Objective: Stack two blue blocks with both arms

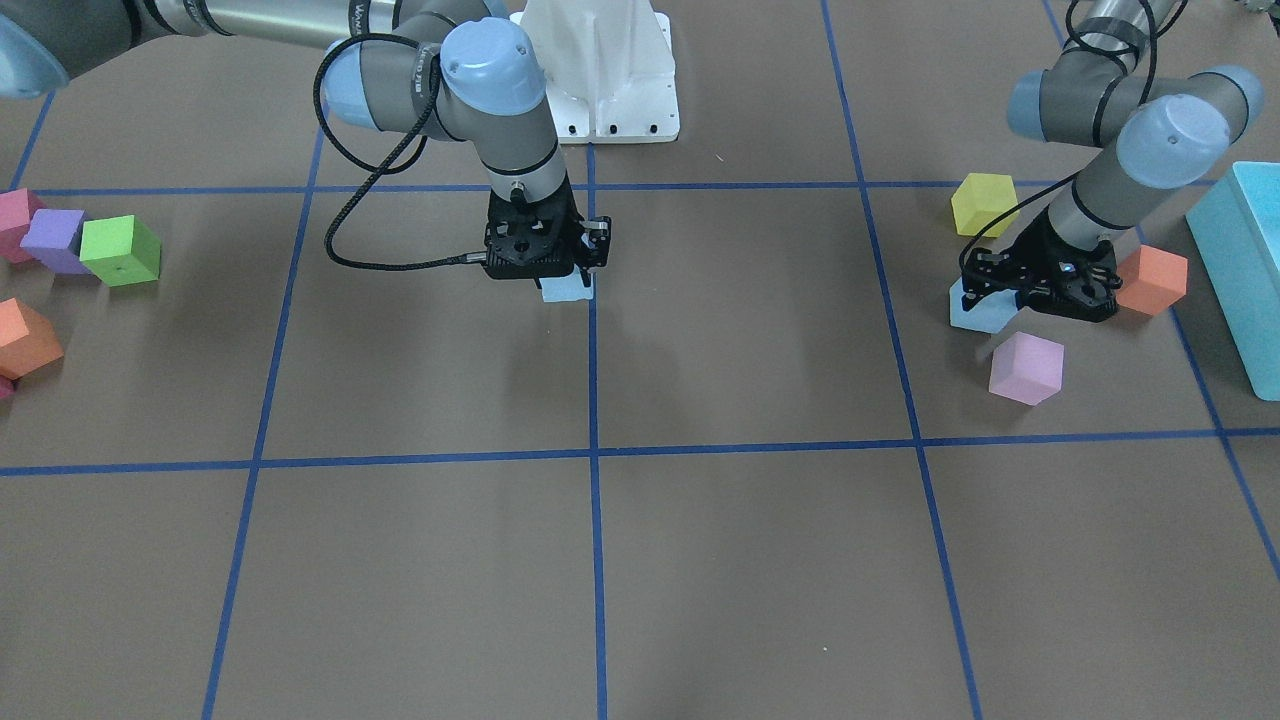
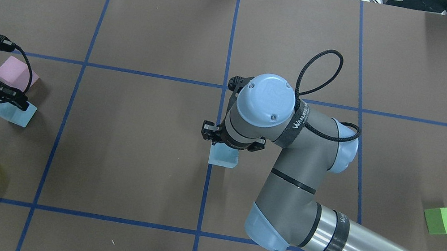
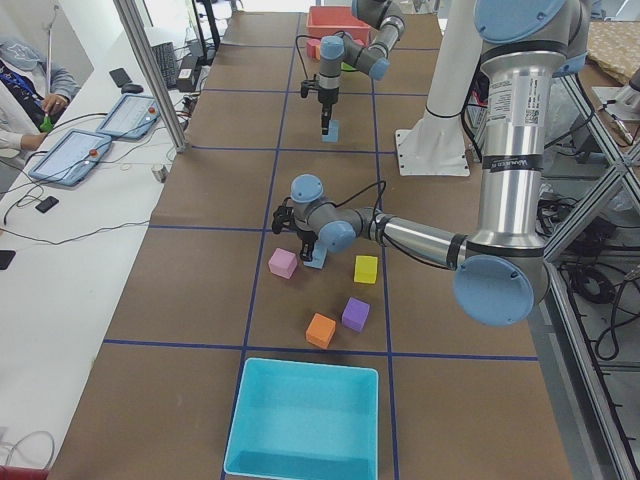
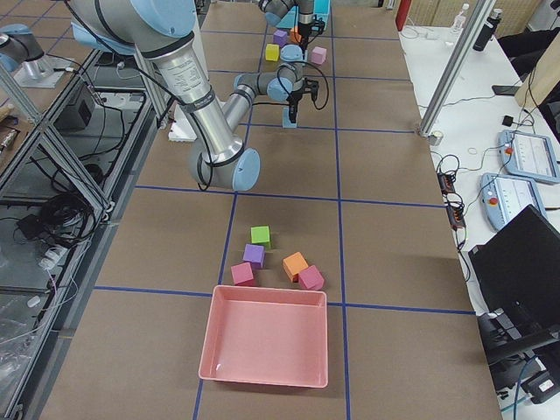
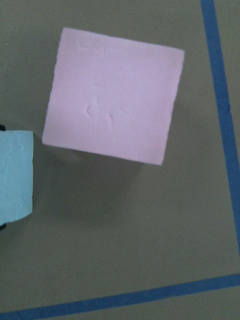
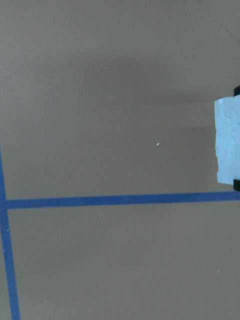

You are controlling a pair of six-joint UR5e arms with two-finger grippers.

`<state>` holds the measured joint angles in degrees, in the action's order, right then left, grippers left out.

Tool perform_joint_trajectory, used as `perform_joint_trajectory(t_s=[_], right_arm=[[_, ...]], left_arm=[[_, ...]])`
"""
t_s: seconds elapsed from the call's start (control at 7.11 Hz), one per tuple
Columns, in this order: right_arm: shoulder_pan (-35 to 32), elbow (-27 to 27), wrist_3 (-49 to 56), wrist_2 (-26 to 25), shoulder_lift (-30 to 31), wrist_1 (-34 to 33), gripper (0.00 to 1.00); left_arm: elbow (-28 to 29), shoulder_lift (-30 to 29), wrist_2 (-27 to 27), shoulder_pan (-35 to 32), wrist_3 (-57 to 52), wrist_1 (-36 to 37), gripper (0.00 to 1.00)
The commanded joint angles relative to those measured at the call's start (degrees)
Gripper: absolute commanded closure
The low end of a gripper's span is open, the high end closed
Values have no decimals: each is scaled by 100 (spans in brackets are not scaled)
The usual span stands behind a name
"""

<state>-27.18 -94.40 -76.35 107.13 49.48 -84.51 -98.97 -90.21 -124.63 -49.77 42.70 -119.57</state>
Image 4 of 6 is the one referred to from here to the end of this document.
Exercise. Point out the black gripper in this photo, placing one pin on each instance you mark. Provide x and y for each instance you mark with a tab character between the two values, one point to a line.
304	23
293	96

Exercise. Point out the light blue block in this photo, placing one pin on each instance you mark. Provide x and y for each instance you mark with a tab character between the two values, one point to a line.
286	122

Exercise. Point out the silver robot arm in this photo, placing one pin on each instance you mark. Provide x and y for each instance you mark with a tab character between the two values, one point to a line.
275	10
162	32

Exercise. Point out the orange foam block near bin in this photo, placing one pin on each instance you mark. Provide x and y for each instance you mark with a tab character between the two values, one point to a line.
294	35

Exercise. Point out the pink foam block near left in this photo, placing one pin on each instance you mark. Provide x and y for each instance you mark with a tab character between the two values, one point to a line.
318	55

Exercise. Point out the purple foam block near bin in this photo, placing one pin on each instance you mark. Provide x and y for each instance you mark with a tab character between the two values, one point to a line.
280	37

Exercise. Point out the yellow foam block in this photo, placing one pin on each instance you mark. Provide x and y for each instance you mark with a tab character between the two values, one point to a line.
272	52

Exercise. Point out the light blue plastic bin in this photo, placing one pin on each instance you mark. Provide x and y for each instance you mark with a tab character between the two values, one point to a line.
322	9

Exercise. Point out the green foam block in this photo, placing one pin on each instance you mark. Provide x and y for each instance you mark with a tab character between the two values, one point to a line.
260	235

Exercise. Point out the purple foam block far side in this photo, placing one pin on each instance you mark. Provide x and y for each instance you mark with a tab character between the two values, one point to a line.
254	255

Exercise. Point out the orange foam block far side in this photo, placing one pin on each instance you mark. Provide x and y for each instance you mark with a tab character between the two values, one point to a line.
293	265

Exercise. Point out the magenta foam block far side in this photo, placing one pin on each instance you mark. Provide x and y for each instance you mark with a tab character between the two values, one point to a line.
311	279

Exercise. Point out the magenta foam block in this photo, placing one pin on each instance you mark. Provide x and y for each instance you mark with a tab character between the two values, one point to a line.
242	275
311	279

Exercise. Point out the black water bottle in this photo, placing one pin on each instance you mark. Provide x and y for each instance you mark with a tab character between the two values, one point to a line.
488	30

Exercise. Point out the red plastic bin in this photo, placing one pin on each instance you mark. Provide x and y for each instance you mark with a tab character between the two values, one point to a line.
266	336

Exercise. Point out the near teach pendant tablet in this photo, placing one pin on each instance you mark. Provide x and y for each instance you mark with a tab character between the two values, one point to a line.
504	196

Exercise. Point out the teach pendant tablet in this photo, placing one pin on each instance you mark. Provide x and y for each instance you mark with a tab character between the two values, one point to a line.
504	196
528	155

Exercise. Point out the far teach pendant tablet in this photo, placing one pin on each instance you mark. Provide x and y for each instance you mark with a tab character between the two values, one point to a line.
528	155

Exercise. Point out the black laptop on desk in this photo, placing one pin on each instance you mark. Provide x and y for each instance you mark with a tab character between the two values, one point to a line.
520	266

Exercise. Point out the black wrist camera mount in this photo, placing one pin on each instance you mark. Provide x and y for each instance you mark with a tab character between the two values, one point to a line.
318	25
311	87

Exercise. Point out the aluminium frame post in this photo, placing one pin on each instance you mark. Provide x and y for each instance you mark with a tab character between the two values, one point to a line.
463	33

